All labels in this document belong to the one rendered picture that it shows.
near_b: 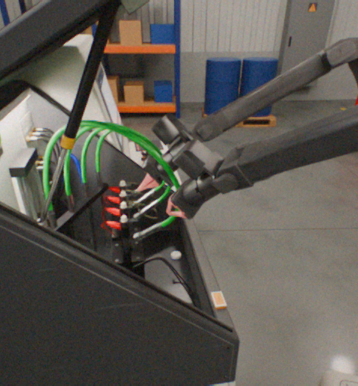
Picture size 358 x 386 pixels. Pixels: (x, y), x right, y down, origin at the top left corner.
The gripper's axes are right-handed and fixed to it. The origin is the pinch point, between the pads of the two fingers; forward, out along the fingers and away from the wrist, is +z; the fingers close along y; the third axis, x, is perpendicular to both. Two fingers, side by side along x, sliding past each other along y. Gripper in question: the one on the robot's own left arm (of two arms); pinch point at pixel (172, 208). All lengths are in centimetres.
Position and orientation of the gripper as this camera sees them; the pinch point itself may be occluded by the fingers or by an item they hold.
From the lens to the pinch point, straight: 81.9
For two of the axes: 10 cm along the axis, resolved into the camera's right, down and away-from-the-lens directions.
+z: -5.4, 3.7, 7.6
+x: 6.9, 7.1, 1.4
